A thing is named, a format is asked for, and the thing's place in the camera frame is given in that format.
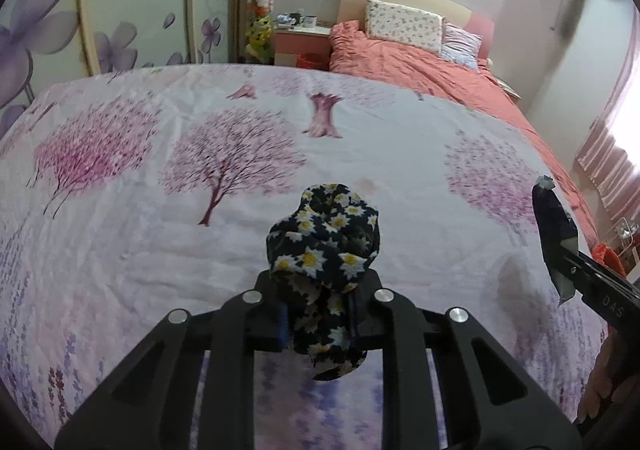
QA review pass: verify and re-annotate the red plastic wastebasket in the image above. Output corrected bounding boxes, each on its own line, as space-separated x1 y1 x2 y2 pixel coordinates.
590 244 627 277

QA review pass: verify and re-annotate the pink striped pillow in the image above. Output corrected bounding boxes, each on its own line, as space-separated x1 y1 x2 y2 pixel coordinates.
440 23 487 69

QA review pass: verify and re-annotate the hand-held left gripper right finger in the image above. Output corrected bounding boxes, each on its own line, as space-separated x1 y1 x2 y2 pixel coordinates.
350 270 583 450

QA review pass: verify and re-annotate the flower printed sliding wardrobe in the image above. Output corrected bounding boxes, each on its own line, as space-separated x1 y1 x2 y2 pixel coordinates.
0 0 246 141

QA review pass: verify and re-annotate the dark daisy printed cloth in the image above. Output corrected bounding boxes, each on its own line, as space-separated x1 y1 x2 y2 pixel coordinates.
265 183 383 382

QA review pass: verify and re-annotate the pink nightstand with papers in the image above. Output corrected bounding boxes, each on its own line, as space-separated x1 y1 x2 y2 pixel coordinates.
492 75 522 102

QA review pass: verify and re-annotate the person's right hand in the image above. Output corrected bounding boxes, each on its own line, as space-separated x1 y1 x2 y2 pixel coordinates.
575 325 620 427

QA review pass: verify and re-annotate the tree printed blanket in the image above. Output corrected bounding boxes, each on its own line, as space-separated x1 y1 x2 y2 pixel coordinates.
0 64 608 450

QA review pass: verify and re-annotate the column of plush toys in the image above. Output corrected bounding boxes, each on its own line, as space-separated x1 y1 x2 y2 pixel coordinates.
243 0 282 65

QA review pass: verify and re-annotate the coral duvet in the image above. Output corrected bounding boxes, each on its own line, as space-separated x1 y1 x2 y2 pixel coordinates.
328 20 598 251

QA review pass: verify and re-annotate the white wire rack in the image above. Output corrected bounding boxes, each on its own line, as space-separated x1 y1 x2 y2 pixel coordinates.
612 219 640 262

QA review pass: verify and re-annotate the pink nightstand with mugs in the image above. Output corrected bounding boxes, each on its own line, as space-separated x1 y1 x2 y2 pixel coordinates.
272 23 333 69

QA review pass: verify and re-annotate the pink curtain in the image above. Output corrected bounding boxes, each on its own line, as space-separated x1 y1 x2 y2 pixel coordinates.
575 25 640 226

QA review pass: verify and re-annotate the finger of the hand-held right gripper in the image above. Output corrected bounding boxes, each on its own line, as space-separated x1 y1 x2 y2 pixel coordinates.
562 249 613 303

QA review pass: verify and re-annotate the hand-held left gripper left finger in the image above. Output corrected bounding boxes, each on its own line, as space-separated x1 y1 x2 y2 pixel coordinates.
54 273 290 450

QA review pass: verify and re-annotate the white floral pillow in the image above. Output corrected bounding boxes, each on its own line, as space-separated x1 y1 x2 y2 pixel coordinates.
365 0 447 56

